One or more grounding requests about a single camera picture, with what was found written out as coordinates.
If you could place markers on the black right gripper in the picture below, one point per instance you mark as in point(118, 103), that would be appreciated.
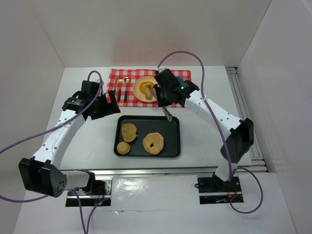
point(159, 96)

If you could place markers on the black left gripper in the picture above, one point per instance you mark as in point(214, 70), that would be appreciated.
point(102, 106)

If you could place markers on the small round bun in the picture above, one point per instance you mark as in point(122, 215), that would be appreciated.
point(149, 94)

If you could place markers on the metal tongs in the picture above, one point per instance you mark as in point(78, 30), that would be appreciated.
point(164, 109)

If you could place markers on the orange glazed donut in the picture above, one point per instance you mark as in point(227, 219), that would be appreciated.
point(145, 86)

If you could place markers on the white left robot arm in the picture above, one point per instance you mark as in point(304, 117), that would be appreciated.
point(41, 173)

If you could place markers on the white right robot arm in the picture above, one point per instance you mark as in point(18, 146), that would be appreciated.
point(236, 134)

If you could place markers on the flat speckled bread slice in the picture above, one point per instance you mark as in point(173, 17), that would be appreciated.
point(129, 132)

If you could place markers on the blue cup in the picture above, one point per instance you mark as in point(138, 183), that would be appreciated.
point(180, 79)

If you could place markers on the beige round plate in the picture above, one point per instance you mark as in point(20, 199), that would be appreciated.
point(137, 90)

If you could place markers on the red white checkered cloth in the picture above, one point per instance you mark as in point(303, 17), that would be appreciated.
point(134, 75)

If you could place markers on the round yellow muffin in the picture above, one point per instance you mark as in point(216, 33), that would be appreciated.
point(123, 148)

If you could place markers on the black baking tray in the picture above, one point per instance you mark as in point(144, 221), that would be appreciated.
point(170, 130)

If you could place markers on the pale bagel with hole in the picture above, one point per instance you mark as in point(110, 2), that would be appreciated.
point(153, 143)

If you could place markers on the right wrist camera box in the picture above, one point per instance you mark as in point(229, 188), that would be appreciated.
point(166, 79)

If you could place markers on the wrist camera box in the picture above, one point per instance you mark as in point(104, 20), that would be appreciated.
point(89, 90)
point(166, 79)

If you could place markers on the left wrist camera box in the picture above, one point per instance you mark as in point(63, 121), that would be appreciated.
point(89, 90)

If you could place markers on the gold fork black handle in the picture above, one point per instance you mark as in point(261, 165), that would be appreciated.
point(120, 82)

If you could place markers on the gold knife black handle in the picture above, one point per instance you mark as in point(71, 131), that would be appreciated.
point(115, 83)

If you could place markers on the gold spoon black handle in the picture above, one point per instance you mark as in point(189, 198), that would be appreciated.
point(127, 81)

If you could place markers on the aluminium front rail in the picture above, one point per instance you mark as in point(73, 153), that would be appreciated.
point(155, 172)

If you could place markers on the aluminium rail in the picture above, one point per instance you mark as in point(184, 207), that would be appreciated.
point(155, 172)
point(257, 159)

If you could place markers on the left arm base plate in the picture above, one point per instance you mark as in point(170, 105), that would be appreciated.
point(100, 195)

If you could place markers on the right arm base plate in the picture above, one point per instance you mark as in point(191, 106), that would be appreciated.
point(211, 193)

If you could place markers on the aluminium right side rail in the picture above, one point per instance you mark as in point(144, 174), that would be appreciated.
point(257, 159)

